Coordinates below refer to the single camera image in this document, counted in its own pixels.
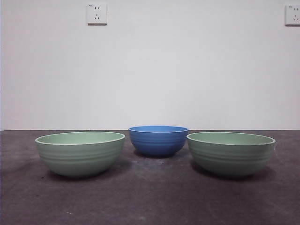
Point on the blue ribbed bowl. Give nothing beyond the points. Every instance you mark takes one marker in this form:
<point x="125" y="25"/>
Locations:
<point x="157" y="143"/>

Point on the green ribbed bowl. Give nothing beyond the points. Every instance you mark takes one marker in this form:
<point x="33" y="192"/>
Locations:
<point x="229" y="161"/>
<point x="79" y="159"/>

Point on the white wall socket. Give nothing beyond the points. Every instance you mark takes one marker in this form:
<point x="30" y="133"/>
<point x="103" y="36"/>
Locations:
<point x="293" y="15"/>
<point x="97" y="14"/>

